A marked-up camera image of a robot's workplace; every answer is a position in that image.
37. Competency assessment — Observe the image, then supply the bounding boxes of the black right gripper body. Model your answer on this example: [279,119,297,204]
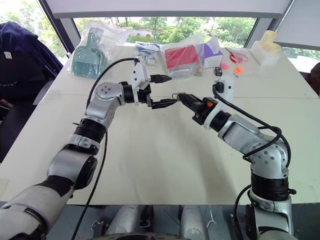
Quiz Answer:
[191,97,214,126]

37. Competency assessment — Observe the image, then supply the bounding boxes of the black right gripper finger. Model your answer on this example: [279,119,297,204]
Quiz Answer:
[178,92,201,105]
[179,96,199,111]

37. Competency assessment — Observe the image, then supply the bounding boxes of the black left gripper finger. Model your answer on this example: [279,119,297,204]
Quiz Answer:
[150,74,173,85]
[151,97,178,110]

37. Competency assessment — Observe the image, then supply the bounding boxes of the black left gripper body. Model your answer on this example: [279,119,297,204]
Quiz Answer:
[136,81,154,109]

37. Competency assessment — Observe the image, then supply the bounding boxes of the red box in clear bag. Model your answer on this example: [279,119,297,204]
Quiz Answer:
[160,37,205,80]

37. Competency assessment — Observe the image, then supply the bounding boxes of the blue white package in bag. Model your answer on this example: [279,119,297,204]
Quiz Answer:
[133,40,162,66]

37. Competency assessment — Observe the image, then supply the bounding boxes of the purple white carton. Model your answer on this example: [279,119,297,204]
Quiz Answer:
[197,35,225,70]

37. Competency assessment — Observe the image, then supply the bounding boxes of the red scissors in clear bag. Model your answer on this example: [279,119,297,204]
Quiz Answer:
[224,46,250,64]

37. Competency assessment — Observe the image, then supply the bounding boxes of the green dustpan in plastic bag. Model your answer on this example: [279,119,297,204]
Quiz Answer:
[68,20,131,80]

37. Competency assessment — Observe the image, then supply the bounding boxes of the white foam block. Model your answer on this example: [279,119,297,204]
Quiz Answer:
[249,39,283,67]

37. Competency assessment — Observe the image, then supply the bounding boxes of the pale yellow cup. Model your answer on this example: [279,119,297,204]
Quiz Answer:
[268,42,282,56]
[259,29,277,46]

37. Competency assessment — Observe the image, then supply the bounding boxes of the silver rounded robot thigh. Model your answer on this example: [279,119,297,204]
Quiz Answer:
[179,204,209,237]
[105,204,141,236]

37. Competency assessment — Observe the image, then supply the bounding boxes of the dark brown rounded object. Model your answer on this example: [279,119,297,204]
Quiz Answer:
[309,62,320,98]

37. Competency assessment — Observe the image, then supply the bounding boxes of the dark office chair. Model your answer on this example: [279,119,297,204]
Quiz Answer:
[0,73,55,163]

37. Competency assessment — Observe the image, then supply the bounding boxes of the dark blue jacket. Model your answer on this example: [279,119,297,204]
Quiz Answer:
[0,20,64,101]

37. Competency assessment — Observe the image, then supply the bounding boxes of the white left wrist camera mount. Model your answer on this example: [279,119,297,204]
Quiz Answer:
[131,58,152,105]

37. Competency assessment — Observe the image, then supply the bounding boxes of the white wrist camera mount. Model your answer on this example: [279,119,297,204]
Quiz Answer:
[202,74,235,131]
[131,58,152,105]

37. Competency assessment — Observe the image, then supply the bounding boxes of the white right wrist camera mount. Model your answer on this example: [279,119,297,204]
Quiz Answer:
[202,74,235,131]

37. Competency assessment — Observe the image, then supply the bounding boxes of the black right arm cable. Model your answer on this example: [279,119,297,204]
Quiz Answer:
[212,83,292,169]

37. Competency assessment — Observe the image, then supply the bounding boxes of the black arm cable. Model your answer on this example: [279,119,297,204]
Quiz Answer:
[212,83,292,169]
[71,57,139,240]

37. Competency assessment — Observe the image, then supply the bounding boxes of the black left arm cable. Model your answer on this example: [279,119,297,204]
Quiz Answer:
[71,57,139,240]

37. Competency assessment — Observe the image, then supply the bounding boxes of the thin black body cable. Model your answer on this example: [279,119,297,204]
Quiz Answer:
[232,184,253,240]

